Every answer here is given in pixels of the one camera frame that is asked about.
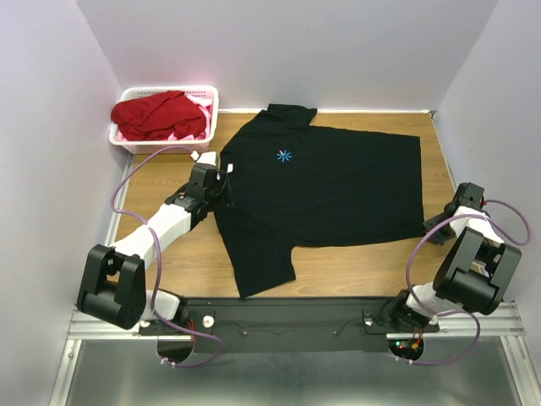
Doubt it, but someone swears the black t shirt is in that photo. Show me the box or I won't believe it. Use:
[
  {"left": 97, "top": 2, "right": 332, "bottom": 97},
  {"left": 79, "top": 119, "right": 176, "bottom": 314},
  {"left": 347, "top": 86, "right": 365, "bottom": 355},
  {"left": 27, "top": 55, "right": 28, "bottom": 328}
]
[{"left": 215, "top": 104, "right": 424, "bottom": 298}]

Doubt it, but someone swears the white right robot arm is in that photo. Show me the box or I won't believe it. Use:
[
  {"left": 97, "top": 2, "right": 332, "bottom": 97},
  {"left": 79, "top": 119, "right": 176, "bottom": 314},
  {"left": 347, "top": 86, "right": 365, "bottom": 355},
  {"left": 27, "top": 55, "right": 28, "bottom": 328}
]
[{"left": 378, "top": 183, "right": 526, "bottom": 333}]

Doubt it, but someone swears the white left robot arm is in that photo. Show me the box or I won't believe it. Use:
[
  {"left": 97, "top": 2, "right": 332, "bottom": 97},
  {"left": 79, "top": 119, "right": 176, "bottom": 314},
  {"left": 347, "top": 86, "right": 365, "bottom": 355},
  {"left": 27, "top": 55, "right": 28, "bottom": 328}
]
[{"left": 76, "top": 152, "right": 231, "bottom": 333}]

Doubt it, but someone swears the red t shirt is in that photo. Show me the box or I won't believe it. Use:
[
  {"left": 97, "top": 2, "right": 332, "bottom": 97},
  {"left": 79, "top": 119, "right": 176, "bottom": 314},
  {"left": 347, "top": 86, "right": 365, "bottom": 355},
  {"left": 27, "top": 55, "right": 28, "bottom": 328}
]
[{"left": 111, "top": 90, "right": 207, "bottom": 140}]

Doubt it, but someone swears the white plastic laundry basket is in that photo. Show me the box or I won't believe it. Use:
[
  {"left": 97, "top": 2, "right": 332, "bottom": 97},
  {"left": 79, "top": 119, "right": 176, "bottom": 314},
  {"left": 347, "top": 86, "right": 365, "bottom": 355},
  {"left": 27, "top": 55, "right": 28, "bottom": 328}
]
[{"left": 109, "top": 85, "right": 219, "bottom": 155}]

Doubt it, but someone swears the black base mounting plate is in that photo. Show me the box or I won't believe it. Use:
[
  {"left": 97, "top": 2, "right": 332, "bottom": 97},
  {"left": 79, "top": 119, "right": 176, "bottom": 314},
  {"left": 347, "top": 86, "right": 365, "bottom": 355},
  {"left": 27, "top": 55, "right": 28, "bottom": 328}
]
[{"left": 84, "top": 297, "right": 440, "bottom": 354}]

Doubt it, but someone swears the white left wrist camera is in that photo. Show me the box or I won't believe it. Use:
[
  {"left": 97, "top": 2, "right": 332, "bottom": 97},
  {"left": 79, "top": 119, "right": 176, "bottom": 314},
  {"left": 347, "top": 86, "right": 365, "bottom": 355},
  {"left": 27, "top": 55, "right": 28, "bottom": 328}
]
[{"left": 189, "top": 151, "right": 219, "bottom": 167}]

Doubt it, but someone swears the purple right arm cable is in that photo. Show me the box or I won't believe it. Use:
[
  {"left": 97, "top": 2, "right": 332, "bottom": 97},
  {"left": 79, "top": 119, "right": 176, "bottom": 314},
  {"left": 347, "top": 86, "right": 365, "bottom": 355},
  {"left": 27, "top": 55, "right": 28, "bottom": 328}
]
[{"left": 395, "top": 199, "right": 531, "bottom": 366}]

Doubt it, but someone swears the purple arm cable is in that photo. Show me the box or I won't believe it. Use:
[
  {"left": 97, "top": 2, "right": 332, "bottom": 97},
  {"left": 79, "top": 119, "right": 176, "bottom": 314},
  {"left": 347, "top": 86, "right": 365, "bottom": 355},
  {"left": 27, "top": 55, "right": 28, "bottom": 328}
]
[
  {"left": 395, "top": 199, "right": 531, "bottom": 366},
  {"left": 109, "top": 145, "right": 225, "bottom": 368}
]

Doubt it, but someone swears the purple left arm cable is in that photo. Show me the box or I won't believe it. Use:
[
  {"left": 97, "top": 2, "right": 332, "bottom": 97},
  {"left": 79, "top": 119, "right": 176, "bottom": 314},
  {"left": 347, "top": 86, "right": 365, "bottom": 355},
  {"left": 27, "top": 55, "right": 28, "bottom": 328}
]
[{"left": 109, "top": 145, "right": 225, "bottom": 368}]

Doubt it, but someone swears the aluminium frame rail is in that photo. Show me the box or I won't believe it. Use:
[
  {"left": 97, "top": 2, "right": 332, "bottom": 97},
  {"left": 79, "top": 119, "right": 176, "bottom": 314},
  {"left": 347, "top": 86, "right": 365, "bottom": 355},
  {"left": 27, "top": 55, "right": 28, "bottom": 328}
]
[{"left": 46, "top": 151, "right": 145, "bottom": 406}]

